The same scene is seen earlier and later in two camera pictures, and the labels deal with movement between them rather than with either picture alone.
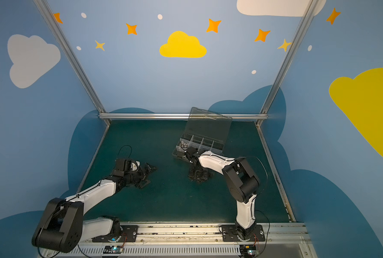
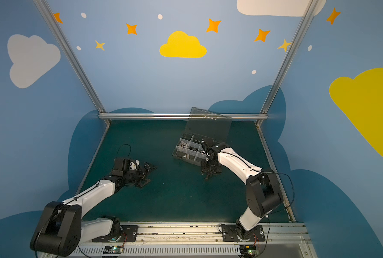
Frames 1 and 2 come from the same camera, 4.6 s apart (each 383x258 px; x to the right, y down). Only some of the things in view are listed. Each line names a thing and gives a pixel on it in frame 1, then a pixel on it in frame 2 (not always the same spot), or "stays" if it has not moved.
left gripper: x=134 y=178 stays
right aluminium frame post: x=310 y=8 stays
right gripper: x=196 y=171 -> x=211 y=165
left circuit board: x=109 y=249 stays
